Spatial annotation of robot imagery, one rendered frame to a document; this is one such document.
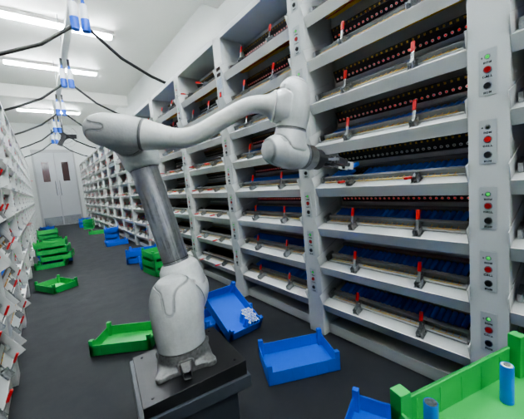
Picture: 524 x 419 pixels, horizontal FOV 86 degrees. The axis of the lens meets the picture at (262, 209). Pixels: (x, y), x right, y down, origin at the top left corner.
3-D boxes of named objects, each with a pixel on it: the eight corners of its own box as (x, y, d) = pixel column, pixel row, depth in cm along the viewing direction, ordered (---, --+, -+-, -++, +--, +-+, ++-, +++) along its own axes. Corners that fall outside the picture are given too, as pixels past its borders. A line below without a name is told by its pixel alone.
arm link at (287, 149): (309, 171, 95) (315, 131, 94) (274, 165, 85) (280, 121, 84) (288, 170, 103) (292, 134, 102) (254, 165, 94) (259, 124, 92)
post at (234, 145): (244, 297, 195) (219, 32, 177) (237, 293, 202) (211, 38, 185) (267, 288, 207) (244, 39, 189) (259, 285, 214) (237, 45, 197)
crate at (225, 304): (260, 327, 153) (263, 317, 149) (228, 342, 141) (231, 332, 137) (231, 290, 173) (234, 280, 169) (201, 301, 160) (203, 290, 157)
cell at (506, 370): (510, 407, 44) (510, 368, 43) (496, 399, 46) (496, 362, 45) (516, 403, 45) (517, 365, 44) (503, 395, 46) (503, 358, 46)
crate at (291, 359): (269, 386, 108) (267, 367, 108) (259, 356, 128) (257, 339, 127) (340, 370, 114) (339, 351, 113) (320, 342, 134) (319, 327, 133)
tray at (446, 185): (470, 195, 86) (466, 166, 83) (317, 196, 134) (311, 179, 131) (488, 168, 96) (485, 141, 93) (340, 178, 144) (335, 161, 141)
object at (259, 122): (297, 120, 137) (288, 91, 133) (231, 140, 185) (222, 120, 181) (321, 107, 148) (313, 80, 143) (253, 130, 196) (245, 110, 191)
